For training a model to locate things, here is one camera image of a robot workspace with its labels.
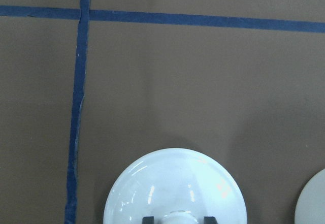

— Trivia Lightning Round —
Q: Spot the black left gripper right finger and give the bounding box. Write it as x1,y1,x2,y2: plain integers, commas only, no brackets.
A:
204,216,216,224

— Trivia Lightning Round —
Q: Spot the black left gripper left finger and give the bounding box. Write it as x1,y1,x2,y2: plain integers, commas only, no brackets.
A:
142,216,154,224

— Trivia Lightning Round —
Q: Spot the white enamel mug lid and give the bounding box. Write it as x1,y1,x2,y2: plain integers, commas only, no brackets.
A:
103,148,247,223

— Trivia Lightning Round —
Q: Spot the white enamel mug blue rim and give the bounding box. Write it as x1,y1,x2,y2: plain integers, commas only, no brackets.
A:
294,169,324,224

